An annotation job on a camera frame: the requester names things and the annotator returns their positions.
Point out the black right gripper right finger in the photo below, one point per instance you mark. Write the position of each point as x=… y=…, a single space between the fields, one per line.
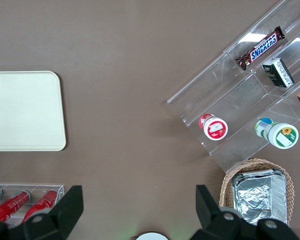
x=215 y=222

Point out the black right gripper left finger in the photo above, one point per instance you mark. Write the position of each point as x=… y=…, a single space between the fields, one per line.
x=62 y=212

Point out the light wicker basket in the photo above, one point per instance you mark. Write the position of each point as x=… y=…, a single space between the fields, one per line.
x=225 y=186

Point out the cream rectangular plastic tray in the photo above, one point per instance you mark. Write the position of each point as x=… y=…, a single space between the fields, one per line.
x=25 y=110

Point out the clear acrylic bottle box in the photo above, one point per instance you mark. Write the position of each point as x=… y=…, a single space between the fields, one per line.
x=61 y=191

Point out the aluminium foil food container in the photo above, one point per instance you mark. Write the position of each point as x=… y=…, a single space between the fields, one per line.
x=255 y=197

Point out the white round object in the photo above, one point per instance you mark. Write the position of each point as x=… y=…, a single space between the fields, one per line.
x=152 y=237

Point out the red-lidded yogurt cup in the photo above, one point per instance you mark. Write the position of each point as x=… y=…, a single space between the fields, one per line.
x=215 y=128

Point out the green-lidded yogurt cup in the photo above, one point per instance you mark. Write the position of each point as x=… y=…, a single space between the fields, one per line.
x=282 y=136

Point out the clear acrylic tiered display stand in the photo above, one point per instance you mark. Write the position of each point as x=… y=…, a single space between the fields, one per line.
x=215 y=82

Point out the small black carton box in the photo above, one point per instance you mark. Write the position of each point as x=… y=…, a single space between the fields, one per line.
x=277 y=75

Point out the Snickers chocolate bar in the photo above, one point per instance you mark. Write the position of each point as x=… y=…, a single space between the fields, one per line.
x=262 y=47

